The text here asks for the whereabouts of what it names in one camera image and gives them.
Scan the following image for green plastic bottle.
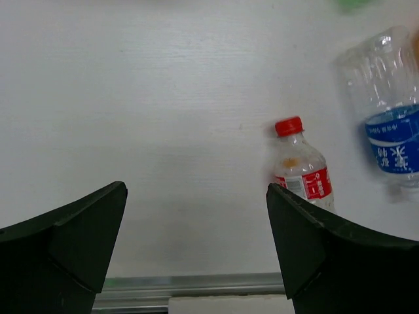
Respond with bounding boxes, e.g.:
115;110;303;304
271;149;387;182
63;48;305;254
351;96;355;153
335;0;381;14

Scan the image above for aluminium table rail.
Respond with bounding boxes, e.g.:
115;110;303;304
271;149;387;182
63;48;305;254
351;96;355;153
92;273;285;313

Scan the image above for orange plastic bottle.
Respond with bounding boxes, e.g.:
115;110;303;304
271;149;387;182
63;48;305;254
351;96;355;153
409;27;419;65

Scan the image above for clear bottle blue label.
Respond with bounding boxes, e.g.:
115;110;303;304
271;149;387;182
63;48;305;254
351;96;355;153
334;26;418;202

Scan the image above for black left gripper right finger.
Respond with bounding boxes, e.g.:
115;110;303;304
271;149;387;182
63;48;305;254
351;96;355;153
266;184;418;313

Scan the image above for clear bottle red cap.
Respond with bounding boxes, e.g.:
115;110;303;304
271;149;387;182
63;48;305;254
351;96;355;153
273;116;335;213

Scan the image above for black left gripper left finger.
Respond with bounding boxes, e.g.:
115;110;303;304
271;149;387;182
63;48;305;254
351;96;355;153
1;181;128;313

